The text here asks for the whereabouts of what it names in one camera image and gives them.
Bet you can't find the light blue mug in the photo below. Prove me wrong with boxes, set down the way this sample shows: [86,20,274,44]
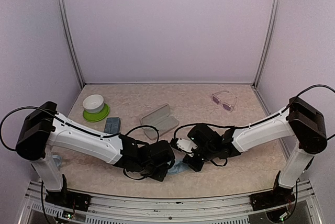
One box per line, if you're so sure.
[52,155,62,168]

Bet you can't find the white bowl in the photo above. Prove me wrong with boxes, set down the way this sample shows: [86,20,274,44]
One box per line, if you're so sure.
[82,94,105,114]

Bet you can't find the front aluminium rail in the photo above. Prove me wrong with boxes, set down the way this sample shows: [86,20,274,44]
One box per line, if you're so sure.
[25,181,319,224]

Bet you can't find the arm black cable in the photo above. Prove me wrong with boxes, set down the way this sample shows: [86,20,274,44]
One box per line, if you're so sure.
[173,84,335,143]
[0,106,160,154]

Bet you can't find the grey-blue glasses case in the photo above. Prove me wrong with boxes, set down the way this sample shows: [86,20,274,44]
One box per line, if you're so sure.
[104,117,121,135]

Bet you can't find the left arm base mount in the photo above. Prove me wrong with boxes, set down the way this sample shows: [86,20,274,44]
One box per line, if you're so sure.
[46,174,92,212]

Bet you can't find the right aluminium corner post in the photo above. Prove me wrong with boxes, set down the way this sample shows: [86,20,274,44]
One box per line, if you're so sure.
[253,0,280,89]

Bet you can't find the green plate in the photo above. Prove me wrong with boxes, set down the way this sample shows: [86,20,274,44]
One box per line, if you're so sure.
[83,104,110,122]

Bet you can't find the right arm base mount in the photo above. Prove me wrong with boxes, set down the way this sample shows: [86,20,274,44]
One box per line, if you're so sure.
[249,171,296,211]

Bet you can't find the light blue cloth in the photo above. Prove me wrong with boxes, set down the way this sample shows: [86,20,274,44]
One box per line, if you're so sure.
[167,159,189,175]

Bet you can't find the aluminium corner post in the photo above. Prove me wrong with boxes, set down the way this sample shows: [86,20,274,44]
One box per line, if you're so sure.
[57,0,86,89]
[253,0,280,89]

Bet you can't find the left aluminium corner post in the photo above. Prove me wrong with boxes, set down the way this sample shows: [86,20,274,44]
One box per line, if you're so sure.
[57,0,86,89]

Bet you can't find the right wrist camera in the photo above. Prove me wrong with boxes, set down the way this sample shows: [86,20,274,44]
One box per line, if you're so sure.
[170,138,198,154]

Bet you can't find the pink glasses case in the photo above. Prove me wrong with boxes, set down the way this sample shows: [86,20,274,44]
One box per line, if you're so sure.
[140,103,179,137]

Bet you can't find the purple lens pink sunglasses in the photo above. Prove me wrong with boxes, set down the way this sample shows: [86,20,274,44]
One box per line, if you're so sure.
[211,90,238,113]

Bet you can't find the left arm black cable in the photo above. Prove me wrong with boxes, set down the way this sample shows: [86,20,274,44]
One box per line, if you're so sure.
[0,106,160,154]

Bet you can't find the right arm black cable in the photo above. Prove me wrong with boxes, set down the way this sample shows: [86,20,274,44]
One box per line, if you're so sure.
[173,84,335,143]

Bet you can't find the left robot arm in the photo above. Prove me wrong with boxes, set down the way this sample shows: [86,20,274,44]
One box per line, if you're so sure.
[15,102,175,206]

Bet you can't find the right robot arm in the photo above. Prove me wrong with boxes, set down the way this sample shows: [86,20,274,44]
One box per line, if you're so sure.
[176,98,328,205]

